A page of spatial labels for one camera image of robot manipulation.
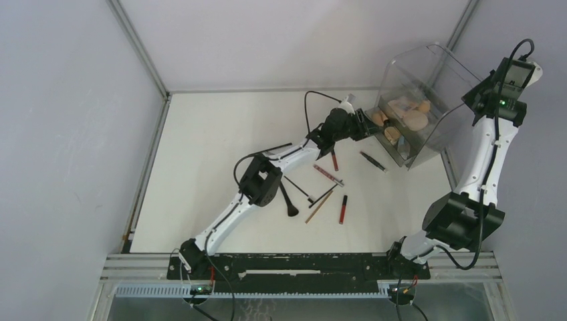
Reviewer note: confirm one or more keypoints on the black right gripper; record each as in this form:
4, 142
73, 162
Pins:
469, 97

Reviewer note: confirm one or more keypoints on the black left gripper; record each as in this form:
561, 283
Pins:
364, 127

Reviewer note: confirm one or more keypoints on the beige foundation bottle black cap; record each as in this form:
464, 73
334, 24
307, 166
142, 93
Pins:
379, 118

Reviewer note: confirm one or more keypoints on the orange-red lip gloss tube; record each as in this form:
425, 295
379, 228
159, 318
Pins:
334, 161

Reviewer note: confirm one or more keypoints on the dark green lipstick pencil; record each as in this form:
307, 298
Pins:
373, 161

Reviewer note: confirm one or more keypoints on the red glitter lip gloss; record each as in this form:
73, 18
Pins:
328, 175

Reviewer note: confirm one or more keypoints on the gold slim pencil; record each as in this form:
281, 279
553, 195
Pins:
318, 207

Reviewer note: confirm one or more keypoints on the red black liquid lipstick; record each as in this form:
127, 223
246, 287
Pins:
343, 209

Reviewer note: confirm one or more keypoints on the beige beauty blender sponge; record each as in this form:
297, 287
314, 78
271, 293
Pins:
424, 107

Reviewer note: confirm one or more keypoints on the round beige sponge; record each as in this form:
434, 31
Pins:
415, 120

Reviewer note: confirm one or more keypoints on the clear acrylic makeup organizer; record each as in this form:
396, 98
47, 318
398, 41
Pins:
429, 72

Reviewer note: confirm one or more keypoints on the thin black angled brush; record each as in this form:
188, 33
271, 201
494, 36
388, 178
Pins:
310, 198

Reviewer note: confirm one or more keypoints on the black slim liner brush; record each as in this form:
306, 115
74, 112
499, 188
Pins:
317, 200

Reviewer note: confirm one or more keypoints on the large black powder brush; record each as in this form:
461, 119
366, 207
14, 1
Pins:
292, 211

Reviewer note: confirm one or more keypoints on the round tan jar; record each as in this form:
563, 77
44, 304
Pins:
392, 134

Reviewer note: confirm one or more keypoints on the clear plastic bottle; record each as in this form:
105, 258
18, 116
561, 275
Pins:
403, 147

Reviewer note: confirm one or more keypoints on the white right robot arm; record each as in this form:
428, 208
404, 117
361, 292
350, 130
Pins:
458, 222

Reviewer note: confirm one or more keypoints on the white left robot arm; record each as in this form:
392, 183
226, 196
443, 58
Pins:
262, 178

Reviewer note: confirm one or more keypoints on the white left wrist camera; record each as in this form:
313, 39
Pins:
346, 104

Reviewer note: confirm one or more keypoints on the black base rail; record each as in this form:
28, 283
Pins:
298, 273

